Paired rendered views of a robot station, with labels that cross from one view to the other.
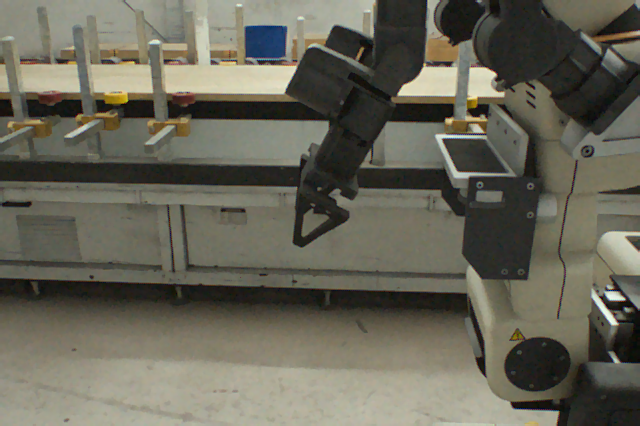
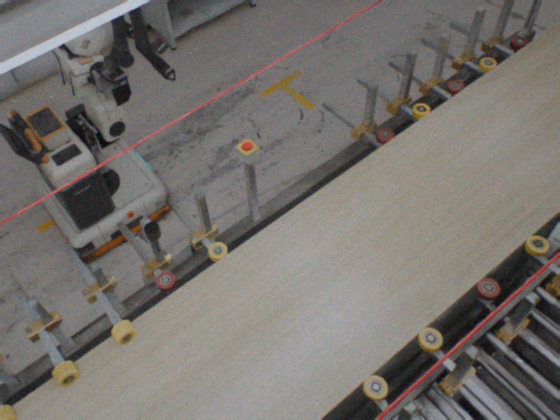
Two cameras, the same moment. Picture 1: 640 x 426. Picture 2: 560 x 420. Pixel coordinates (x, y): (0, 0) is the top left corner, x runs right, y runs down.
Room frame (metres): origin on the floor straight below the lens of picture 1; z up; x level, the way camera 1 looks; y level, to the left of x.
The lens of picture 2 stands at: (3.24, -1.13, 2.91)
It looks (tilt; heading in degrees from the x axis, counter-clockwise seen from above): 51 degrees down; 147
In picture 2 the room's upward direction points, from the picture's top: 9 degrees counter-clockwise
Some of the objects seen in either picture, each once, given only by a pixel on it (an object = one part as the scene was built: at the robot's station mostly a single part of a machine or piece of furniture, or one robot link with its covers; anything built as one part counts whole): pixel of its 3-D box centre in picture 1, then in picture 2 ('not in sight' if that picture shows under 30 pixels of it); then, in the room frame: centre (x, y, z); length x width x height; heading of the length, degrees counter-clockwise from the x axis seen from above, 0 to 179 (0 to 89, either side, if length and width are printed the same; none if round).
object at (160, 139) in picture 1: (169, 132); (353, 125); (2.02, 0.49, 0.81); 0.43 x 0.03 x 0.04; 176
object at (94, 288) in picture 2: not in sight; (100, 288); (1.98, -0.99, 0.95); 0.14 x 0.06 x 0.05; 86
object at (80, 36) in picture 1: (88, 97); (404, 89); (2.09, 0.78, 0.92); 0.04 x 0.04 x 0.48; 86
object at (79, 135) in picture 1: (96, 126); (389, 99); (2.04, 0.74, 0.83); 0.43 x 0.03 x 0.04; 176
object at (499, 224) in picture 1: (490, 183); (107, 76); (0.94, -0.28, 0.99); 0.28 x 0.16 x 0.22; 176
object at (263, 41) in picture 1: (266, 55); not in sight; (7.71, 0.61, 0.36); 0.59 x 0.57 x 0.73; 176
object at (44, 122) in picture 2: not in sight; (47, 128); (0.92, -0.68, 0.87); 0.23 x 0.15 x 0.11; 176
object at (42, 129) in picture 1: (29, 128); (431, 84); (2.11, 1.01, 0.81); 0.14 x 0.06 x 0.05; 86
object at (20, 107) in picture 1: (20, 108); (437, 72); (2.11, 1.03, 0.88); 0.04 x 0.04 x 0.48; 86
